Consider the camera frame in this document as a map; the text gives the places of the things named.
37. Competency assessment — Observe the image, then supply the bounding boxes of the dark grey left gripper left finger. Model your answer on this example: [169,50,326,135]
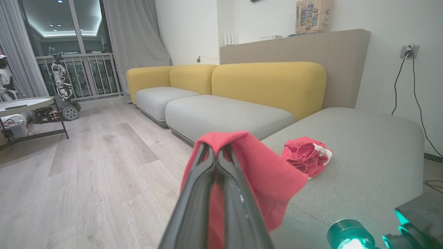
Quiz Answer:
[158,142,217,249]

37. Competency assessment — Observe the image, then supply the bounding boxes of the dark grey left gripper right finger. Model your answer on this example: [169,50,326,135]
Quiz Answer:
[217,144,276,249]

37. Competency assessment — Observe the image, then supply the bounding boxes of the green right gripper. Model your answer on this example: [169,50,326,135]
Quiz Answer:
[382,193,443,249]

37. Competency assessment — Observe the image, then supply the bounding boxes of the plain red shirt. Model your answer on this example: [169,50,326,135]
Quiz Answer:
[180,131,309,249]

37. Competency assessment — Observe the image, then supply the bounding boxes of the red shorts with white trim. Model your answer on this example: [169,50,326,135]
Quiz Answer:
[281,137,333,179]

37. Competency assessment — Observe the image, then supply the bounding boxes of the grey rounded sofa chaise seat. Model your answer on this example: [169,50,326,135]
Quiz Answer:
[260,107,426,249]

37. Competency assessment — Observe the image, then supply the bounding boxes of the wide grey sofa seat cushion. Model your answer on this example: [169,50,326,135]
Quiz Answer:
[165,94,297,146]

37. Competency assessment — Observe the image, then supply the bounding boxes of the small grey sofa seat cushion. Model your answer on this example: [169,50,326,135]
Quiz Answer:
[135,86,200,128]

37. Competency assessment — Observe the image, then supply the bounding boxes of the short yellow sofa backrest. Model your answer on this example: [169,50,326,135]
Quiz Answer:
[169,64,218,96]

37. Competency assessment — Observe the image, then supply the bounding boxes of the wide yellow sofa backrest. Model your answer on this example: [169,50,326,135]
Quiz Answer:
[211,62,327,122]

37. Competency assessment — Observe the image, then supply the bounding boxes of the yellow sofa corner backrest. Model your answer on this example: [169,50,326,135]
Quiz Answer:
[126,66,172,104]

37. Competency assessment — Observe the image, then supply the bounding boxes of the white balcony railing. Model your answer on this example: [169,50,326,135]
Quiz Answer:
[35,53,124,102]

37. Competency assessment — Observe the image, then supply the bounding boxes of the white wifi router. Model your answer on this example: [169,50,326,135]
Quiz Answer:
[224,31,239,46]

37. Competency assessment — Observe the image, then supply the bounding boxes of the wide grey curtain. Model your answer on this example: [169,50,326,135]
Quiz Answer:
[103,0,172,94]

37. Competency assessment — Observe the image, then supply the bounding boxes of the beige partition panel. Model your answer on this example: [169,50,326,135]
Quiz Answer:
[220,28,371,110]

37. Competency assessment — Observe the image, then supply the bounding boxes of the white wheeled humanoid robot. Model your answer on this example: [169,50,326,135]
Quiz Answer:
[51,53,81,121]

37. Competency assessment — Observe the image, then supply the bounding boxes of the white table with black legs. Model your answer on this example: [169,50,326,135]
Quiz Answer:
[0,96,69,150]

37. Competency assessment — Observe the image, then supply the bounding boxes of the printed cardboard box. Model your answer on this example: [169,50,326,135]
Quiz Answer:
[295,0,333,34]

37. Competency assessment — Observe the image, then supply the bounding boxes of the white robot with red cap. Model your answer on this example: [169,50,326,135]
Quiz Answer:
[0,53,18,103]

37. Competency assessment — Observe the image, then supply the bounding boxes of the narrow grey curtain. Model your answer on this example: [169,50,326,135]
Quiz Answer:
[0,0,49,100]

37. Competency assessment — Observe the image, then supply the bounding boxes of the thin floor cable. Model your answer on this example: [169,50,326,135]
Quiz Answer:
[424,179,443,195]

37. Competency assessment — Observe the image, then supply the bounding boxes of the long black wall cable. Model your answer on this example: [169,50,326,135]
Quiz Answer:
[410,52,443,158]

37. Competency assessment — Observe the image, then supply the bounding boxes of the short black wall cable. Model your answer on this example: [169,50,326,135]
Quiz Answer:
[391,55,407,116]

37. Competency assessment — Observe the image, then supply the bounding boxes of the grey wall socket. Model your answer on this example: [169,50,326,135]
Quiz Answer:
[400,44,420,59]

